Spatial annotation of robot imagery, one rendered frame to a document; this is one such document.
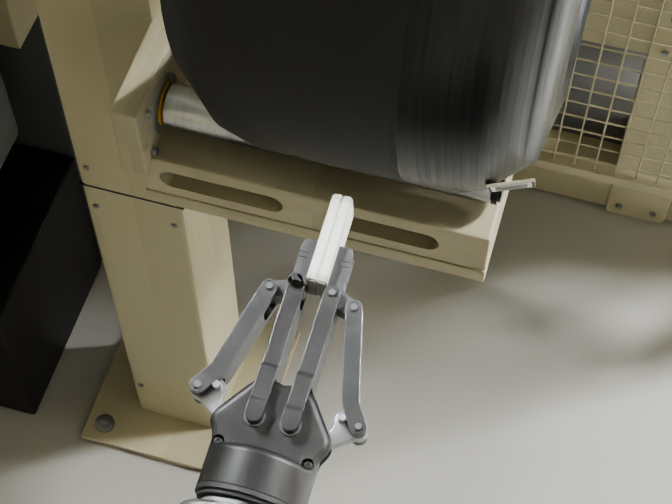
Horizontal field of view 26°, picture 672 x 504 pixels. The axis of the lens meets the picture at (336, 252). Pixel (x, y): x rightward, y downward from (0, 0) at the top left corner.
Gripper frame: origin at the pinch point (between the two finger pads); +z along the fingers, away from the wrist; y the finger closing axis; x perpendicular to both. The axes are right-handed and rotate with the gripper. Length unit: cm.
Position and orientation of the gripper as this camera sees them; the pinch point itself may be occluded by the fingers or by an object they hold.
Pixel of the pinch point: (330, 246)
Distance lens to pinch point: 104.6
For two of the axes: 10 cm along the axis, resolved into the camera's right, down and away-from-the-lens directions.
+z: 2.8, -8.8, 3.8
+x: 0.4, 4.1, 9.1
